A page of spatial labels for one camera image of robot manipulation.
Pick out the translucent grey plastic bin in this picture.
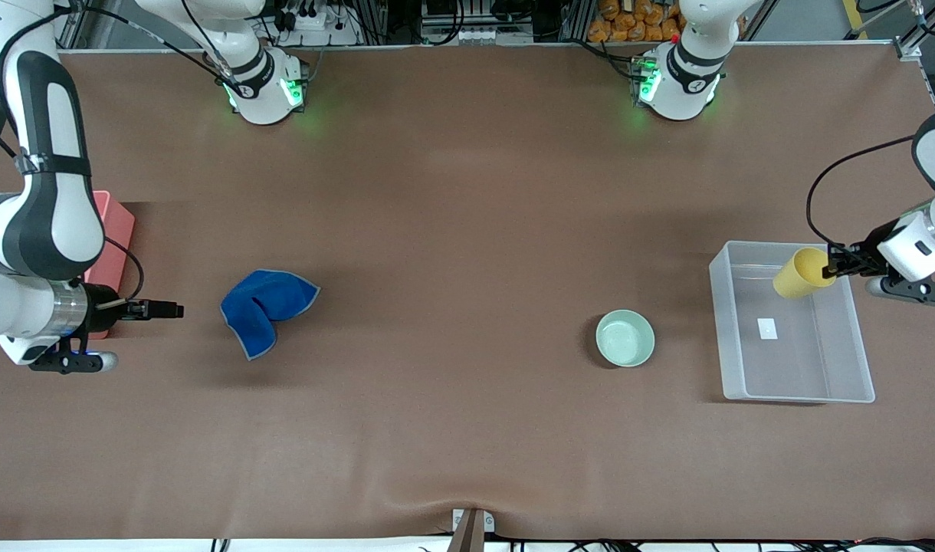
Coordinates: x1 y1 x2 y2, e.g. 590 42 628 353
708 240 876 404

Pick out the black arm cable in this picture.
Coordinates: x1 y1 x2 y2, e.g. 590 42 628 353
0 0 238 306
806 136 917 252

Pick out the pink plastic bin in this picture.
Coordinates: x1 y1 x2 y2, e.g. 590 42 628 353
84 190 136 340

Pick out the orange items pile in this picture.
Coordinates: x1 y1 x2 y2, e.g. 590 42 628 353
588 0 691 44

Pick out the white power strip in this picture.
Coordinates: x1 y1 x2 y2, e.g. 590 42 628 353
280 6 361 48

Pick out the yellow plastic cup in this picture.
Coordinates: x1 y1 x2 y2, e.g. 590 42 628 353
773 246 838 300

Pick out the metal mount bracket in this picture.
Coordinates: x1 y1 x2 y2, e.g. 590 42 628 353
451 508 496 552

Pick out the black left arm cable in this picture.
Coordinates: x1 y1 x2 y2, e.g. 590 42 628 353
806 136 917 252

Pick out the blue microfibre cloth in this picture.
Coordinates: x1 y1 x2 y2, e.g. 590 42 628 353
220 268 321 361

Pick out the white multi-socket strip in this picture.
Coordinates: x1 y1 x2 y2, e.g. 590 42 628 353
422 23 508 47

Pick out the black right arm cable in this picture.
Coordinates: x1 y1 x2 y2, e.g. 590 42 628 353
0 0 238 306

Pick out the brown table cover mat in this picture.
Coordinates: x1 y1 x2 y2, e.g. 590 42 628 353
0 42 935 541

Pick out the mint green bowl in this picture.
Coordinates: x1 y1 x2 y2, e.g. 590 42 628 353
595 309 656 368

